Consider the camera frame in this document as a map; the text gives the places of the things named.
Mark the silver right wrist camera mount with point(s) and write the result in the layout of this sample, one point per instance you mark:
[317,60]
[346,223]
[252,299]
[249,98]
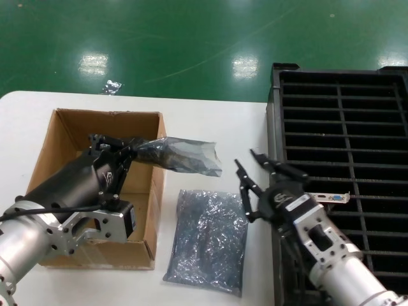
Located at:
[322,236]

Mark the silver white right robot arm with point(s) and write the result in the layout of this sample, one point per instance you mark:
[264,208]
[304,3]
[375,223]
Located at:
[350,280]

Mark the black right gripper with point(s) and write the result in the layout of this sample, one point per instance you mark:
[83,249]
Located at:
[277,204]

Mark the graphics card with metal bracket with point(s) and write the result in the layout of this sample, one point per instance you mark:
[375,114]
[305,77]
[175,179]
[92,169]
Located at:
[334,198]

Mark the brown cardboard box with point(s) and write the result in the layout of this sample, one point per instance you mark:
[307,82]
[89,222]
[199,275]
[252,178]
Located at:
[79,124]

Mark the crinkled grey antistatic bag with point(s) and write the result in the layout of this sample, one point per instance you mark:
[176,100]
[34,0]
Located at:
[207,242]

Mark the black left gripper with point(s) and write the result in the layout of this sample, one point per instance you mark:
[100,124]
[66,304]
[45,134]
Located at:
[79,181]

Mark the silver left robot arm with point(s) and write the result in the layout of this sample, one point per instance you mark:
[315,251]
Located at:
[22,242]

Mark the crumpled foil scrap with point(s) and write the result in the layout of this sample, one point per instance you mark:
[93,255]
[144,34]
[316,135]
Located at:
[112,87]

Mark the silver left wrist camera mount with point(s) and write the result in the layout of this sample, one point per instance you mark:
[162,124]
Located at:
[95,223]

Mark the black slotted plastic container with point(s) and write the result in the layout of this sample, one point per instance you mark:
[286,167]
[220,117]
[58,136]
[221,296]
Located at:
[366,95]

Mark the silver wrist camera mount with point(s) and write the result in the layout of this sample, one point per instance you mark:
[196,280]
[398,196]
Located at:
[322,236]
[95,223]

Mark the dark translucent antistatic bag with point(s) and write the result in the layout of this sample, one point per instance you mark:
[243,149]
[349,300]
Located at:
[178,156]

